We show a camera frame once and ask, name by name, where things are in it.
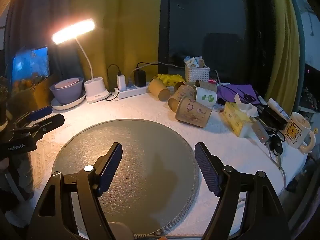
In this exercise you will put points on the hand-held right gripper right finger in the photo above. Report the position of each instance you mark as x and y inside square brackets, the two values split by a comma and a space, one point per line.
[207, 170]

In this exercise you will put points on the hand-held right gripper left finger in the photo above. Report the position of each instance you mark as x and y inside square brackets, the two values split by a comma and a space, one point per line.
[111, 170]

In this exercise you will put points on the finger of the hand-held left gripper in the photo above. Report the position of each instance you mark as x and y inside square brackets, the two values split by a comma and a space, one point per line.
[51, 123]
[40, 112]

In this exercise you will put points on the large printed brown paper cup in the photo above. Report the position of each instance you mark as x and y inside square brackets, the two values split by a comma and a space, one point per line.
[193, 112]

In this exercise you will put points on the white paper cup green print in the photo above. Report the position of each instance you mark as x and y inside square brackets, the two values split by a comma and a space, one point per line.
[206, 96]

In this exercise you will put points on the small printed brown paper cup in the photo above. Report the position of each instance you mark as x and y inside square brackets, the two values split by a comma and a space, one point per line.
[181, 95]

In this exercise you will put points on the plain brown paper cup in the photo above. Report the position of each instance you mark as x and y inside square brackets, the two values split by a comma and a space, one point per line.
[157, 87]

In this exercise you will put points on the round grey mat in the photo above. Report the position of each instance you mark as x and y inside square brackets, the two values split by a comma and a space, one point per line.
[140, 160]

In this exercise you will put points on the white plate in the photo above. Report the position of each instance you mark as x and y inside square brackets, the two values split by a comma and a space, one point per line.
[75, 103]

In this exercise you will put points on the purple bowl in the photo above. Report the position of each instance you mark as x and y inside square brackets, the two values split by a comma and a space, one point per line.
[67, 95]

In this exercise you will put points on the pink lid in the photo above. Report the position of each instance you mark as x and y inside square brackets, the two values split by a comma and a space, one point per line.
[67, 83]

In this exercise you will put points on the lit blue screen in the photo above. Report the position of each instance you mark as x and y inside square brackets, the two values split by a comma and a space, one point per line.
[31, 63]

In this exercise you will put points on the white desk lamp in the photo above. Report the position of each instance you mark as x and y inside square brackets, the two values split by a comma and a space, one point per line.
[96, 90]

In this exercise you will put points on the yellow tissue box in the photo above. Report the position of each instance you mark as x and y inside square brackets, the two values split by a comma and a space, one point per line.
[235, 117]

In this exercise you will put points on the grey device red light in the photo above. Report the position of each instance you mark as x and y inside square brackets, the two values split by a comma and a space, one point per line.
[260, 132]

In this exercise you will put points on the black car key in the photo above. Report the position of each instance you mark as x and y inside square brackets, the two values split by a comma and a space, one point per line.
[277, 145]

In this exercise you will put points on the white charger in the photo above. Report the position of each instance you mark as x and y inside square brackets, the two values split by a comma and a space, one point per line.
[121, 82]

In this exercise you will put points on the black pouch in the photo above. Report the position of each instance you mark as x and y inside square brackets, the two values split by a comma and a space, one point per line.
[271, 118]

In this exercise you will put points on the white power strip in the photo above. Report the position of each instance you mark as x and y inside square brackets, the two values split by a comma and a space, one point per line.
[136, 91]

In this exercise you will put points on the black scissors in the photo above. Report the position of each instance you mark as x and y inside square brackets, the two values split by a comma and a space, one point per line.
[248, 97]

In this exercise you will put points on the purple cloth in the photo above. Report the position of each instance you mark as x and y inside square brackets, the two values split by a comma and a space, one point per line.
[231, 90]

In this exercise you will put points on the white tube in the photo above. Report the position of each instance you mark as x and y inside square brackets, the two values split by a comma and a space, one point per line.
[277, 108]

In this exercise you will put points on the black charger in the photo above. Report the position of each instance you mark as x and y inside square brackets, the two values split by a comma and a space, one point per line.
[140, 78]

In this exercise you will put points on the white mug bear print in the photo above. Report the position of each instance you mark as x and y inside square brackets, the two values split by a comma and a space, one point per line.
[296, 132]

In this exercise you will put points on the white plastic basket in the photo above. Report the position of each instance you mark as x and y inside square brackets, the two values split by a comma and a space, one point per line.
[197, 73]

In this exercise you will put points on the yellow printed cloth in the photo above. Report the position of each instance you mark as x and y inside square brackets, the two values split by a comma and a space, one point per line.
[170, 78]

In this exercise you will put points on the packets in basket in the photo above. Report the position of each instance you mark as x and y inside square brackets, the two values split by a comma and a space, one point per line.
[193, 61]

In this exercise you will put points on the yellow curtain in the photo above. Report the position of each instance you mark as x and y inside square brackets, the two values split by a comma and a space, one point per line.
[120, 30]
[285, 42]

